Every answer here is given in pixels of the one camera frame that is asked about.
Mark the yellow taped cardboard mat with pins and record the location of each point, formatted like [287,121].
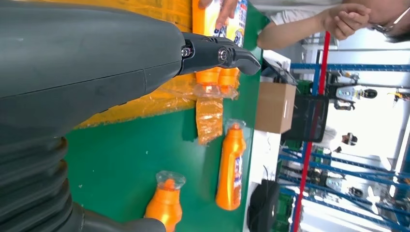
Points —
[134,109]

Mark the dark laptop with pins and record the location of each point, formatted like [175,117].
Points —
[272,69]

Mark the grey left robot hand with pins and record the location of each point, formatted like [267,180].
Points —
[80,56]

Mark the white background humanoid robot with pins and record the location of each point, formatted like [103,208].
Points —
[347,93]

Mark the person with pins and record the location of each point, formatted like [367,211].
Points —
[288,32]
[349,139]

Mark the black zippered carrying case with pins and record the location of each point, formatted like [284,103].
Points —
[262,208]

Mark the yellow hoist device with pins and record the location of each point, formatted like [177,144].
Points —
[397,95]

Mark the red pole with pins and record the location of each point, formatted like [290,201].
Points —
[323,57]

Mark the blue metal rack frame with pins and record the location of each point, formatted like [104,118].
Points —
[352,67]

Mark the brown cardboard box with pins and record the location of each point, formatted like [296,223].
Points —
[275,109]

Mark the white table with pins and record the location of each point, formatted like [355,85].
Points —
[259,153]

